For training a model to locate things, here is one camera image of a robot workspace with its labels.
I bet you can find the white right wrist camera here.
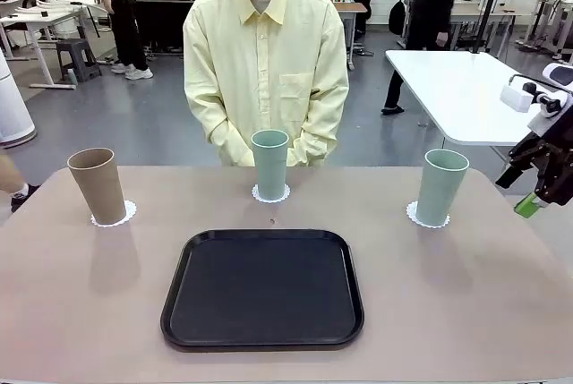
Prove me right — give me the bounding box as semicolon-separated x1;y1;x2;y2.
500;81;563;115

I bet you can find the white cylindrical appliance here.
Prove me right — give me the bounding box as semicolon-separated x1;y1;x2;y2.
0;50;38;149

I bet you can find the grey lab desk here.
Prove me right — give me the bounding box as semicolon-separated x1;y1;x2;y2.
447;0;520;49

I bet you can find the passerby leg with sneaker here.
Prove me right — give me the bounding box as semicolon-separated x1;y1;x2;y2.
0;153;42;215

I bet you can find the person in floral shirt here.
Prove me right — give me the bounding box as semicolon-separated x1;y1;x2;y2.
93;0;154;81

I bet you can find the white height-adjustable desk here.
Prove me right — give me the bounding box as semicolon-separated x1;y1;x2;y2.
527;0;573;61

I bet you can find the black backpack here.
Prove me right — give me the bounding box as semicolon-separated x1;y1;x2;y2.
388;0;406;36

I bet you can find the black camera stand pole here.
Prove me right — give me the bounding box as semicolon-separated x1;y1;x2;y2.
467;0;516;54

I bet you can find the white lab desk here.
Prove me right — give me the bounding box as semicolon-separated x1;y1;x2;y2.
0;0;104;90

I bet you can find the brown-top lab desk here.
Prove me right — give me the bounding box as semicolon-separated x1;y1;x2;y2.
333;1;369;70

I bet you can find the white paper doily coaster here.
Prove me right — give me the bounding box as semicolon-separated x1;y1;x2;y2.
90;199;139;229
406;200;451;229
251;182;292;204

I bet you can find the person in yellow shirt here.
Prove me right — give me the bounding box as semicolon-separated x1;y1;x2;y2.
182;0;350;168

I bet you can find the grey plastic stool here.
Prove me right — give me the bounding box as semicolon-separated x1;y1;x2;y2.
56;38;102;83

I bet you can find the tall green cup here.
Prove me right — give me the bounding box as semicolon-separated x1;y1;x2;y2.
250;129;290;201
423;149;470;227

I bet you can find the tall brown cup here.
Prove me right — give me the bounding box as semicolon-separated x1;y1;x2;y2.
66;147;128;226

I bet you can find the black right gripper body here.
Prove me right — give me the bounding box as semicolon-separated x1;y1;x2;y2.
509;108;573;206

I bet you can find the person in black clothes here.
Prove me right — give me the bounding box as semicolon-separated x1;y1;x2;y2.
381;0;466;116

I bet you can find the person's left forearm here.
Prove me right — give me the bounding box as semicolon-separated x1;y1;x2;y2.
288;101;342;167

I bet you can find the thin black camera cable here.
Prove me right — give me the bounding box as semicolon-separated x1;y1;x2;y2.
509;71;550;88

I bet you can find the black plastic tray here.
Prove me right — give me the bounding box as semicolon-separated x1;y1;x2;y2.
159;227;366;349

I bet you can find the large white table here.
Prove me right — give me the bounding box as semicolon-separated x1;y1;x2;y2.
385;48;573;171

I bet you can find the person's right forearm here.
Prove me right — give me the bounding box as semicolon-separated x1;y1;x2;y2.
196;101;254;167

